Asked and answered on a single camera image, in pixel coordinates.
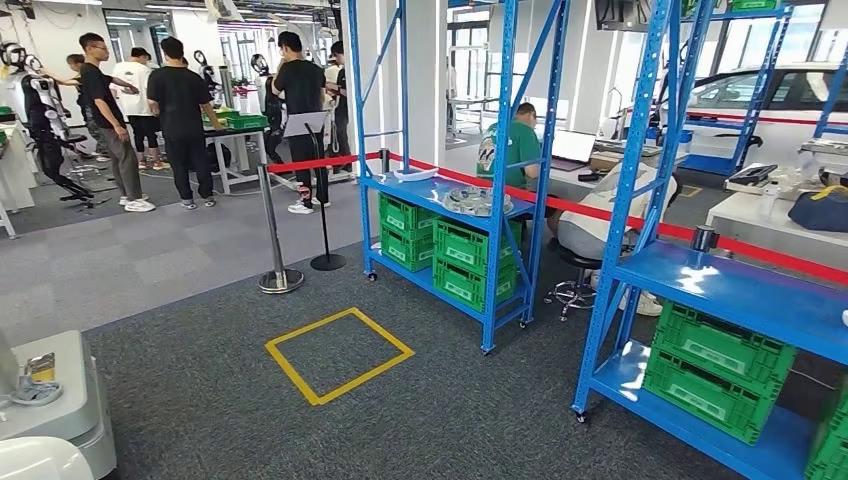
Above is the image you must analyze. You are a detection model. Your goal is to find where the black foam tray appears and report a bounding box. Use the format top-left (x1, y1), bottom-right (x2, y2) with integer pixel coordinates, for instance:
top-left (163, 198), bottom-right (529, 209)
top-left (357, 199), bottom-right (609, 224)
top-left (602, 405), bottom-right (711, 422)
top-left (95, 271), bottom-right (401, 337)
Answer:
top-left (726, 163), bottom-right (780, 188)

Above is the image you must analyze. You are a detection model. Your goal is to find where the person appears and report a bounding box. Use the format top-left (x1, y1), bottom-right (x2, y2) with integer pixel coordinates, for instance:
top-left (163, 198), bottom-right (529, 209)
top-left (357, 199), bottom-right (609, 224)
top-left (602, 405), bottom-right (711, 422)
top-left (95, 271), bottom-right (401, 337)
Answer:
top-left (110, 46), bottom-right (172, 172)
top-left (271, 30), bottom-right (334, 216)
top-left (556, 162), bottom-right (680, 318)
top-left (76, 32), bottom-right (158, 214)
top-left (146, 36), bottom-right (225, 211)
top-left (475, 101), bottom-right (561, 190)
top-left (42, 53), bottom-right (89, 127)
top-left (327, 40), bottom-right (354, 175)

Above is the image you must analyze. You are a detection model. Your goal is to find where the black white humanoid robot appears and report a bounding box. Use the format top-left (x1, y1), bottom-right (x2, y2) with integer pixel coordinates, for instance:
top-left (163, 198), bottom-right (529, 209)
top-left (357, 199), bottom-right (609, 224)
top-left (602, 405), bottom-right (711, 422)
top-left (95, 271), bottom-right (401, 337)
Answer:
top-left (0, 42), bottom-right (95, 208)
top-left (249, 52), bottom-right (287, 166)
top-left (192, 49), bottom-right (225, 107)

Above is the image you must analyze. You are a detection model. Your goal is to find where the dark blue bag yellow handle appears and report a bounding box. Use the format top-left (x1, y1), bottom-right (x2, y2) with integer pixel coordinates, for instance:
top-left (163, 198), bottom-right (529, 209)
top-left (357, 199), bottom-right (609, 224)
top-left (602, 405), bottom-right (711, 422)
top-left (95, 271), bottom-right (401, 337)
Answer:
top-left (786, 185), bottom-right (848, 234)

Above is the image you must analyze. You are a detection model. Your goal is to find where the black round stool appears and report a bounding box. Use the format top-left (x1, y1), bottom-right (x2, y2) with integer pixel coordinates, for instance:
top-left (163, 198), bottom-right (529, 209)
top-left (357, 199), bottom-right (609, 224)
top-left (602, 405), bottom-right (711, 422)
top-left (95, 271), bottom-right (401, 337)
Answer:
top-left (543, 250), bottom-right (605, 324)

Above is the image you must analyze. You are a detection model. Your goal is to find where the cardboard box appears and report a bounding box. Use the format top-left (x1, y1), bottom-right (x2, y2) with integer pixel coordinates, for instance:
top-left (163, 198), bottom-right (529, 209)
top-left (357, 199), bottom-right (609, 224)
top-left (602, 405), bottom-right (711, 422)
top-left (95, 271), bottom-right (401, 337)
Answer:
top-left (589, 150), bottom-right (627, 174)

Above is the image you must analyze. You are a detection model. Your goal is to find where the gold metal piece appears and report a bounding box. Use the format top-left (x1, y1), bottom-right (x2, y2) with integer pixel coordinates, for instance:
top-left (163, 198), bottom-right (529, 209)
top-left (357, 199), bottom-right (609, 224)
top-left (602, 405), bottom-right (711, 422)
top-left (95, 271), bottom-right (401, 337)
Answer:
top-left (7, 351), bottom-right (66, 408)

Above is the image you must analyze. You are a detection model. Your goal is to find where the black wall monitor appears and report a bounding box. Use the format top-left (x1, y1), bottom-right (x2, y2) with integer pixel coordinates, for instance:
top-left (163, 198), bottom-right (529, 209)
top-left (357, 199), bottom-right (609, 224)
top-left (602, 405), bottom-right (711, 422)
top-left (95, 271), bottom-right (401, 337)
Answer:
top-left (594, 0), bottom-right (654, 33)

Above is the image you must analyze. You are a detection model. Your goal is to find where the steel table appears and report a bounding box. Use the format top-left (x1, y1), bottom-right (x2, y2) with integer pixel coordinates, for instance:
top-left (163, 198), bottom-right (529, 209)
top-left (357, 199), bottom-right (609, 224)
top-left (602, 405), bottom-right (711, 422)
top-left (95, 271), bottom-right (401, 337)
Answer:
top-left (589, 139), bottom-right (684, 177)

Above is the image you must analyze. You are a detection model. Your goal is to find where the red barrier tape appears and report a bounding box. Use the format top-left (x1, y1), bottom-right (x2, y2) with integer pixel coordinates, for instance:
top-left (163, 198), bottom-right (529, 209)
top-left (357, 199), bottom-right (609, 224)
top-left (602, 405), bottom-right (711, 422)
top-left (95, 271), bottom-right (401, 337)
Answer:
top-left (266, 150), bottom-right (848, 287)
top-left (685, 111), bottom-right (848, 128)

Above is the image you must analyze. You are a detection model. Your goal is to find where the black sign stand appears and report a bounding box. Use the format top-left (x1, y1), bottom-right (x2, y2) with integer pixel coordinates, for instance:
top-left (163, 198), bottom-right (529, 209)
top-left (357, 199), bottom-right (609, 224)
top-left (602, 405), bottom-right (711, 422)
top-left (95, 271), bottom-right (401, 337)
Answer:
top-left (282, 110), bottom-right (348, 273)

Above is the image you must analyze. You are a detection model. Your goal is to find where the black topped stanchion post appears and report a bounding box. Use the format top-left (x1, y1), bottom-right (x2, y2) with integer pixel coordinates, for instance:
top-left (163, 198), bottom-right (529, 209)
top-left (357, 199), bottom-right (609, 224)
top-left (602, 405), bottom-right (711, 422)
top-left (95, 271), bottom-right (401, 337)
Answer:
top-left (688, 225), bottom-right (721, 254)

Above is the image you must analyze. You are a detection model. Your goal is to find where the white desk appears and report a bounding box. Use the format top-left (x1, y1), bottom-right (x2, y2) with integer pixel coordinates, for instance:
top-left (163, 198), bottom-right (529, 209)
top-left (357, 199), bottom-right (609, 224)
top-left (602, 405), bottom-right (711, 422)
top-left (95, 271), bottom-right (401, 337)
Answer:
top-left (543, 158), bottom-right (601, 193)

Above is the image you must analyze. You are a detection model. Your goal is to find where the blue steel shelf rack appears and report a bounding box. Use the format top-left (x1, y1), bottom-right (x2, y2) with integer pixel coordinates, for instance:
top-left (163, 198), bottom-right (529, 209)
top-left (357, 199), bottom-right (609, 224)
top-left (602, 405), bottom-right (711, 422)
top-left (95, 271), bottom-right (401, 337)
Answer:
top-left (811, 46), bottom-right (848, 140)
top-left (675, 0), bottom-right (796, 177)
top-left (346, 0), bottom-right (572, 356)
top-left (571, 0), bottom-right (848, 480)

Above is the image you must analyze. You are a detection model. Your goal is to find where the white car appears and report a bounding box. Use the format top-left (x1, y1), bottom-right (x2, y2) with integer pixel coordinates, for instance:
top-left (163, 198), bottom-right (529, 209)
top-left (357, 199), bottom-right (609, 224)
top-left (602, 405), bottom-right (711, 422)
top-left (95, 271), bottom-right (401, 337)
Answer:
top-left (652, 62), bottom-right (848, 170)

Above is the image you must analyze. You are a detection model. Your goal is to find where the open laptop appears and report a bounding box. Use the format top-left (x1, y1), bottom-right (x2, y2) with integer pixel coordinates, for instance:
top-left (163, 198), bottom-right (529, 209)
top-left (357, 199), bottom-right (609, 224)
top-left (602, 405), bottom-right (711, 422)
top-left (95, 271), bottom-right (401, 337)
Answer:
top-left (549, 129), bottom-right (599, 174)

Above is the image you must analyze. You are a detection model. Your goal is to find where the round silver metal part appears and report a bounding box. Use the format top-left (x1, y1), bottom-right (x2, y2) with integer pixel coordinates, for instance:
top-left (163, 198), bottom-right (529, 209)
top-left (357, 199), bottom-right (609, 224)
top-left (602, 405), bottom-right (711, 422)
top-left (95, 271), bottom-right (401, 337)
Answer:
top-left (441, 185), bottom-right (515, 219)

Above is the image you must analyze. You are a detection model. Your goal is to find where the white table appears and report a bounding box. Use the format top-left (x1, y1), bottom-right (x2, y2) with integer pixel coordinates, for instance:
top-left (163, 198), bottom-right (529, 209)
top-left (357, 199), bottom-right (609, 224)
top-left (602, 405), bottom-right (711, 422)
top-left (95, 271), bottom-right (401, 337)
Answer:
top-left (723, 165), bottom-right (848, 203)
top-left (203, 125), bottom-right (270, 196)
top-left (705, 192), bottom-right (848, 273)
top-left (0, 122), bottom-right (40, 241)

